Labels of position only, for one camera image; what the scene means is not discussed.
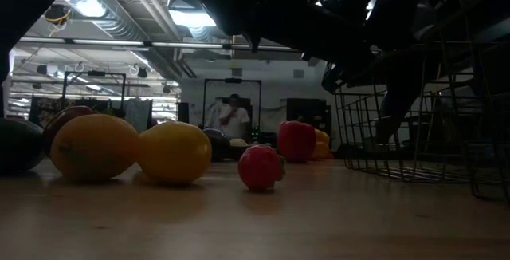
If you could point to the long horizontal tube light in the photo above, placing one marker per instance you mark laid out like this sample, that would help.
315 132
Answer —
107 42

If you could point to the black storage cabinet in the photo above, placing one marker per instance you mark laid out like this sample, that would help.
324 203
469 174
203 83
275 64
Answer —
307 110

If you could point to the colourful patchwork quilt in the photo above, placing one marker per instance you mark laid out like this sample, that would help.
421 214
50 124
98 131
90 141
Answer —
44 106

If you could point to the grey hanging cloth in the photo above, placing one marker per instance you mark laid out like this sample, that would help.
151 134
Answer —
137 112

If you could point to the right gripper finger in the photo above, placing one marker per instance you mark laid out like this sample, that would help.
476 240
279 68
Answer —
400 92

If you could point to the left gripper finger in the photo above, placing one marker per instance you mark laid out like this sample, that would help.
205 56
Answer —
334 77

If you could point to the black metal rig frame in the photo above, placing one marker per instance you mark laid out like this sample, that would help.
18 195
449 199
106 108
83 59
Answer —
95 73
233 80

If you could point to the dark purple round fruit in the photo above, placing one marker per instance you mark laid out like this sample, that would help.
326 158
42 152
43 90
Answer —
218 145

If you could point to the red tomato green calyx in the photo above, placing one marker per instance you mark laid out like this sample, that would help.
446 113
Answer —
60 120

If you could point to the orange lemon-shaped fruit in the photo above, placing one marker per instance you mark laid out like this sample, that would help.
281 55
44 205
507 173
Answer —
94 148

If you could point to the red bell pepper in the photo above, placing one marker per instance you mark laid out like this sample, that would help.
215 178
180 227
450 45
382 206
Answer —
296 141

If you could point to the wide silver ventilation duct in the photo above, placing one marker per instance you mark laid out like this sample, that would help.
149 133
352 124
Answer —
111 16

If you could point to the orange persimmon green calyx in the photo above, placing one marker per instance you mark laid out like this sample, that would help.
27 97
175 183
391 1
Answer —
260 168

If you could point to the black upright panel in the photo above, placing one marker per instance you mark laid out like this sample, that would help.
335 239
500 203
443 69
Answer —
183 112

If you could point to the square wall vent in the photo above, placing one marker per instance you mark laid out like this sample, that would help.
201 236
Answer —
298 73
237 72

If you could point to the dark green avocado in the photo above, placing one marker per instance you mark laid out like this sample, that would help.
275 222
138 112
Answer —
18 146

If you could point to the ceiling light panel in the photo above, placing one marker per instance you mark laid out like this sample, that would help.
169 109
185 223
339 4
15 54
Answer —
191 18

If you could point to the yellow bell pepper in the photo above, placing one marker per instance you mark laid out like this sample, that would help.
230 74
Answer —
322 144

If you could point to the yellow lemon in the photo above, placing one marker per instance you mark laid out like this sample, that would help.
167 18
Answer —
174 152

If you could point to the black ceiling spotlight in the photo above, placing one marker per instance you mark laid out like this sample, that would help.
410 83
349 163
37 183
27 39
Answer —
166 89
41 69
142 72

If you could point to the person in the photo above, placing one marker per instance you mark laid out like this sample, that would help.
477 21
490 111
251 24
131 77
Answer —
235 118

